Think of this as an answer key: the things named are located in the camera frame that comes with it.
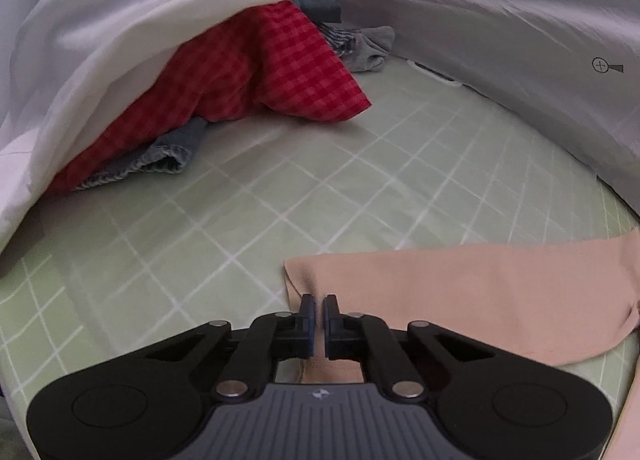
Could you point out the grey sock-like cloth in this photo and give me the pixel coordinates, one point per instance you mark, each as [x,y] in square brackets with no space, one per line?
[372,48]

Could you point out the blue-grey cloth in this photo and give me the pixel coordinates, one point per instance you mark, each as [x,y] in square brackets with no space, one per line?
[315,3]

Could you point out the blue denim garment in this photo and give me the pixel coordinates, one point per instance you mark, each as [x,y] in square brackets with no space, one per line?
[165,150]

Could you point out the grey carrot print sheet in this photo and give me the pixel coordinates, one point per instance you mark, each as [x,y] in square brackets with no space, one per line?
[500,40]

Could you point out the striped grey cloth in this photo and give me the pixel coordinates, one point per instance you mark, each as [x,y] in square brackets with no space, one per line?
[340,38]

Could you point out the white loop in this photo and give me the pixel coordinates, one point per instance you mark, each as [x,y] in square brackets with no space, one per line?
[435,73]

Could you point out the beige garment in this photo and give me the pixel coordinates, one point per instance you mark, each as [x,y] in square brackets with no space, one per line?
[450,290]

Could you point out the red checked cloth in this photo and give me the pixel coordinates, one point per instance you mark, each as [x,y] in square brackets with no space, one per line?
[280,65]

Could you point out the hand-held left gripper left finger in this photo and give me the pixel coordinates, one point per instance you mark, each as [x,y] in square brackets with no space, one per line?
[310,325]

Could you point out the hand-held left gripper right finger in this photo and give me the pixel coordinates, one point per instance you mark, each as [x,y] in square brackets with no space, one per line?
[330,325]

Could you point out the white cloth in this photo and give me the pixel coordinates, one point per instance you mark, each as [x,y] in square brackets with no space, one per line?
[125,15]

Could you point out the green grid mat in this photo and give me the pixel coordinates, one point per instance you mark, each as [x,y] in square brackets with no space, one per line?
[300,190]

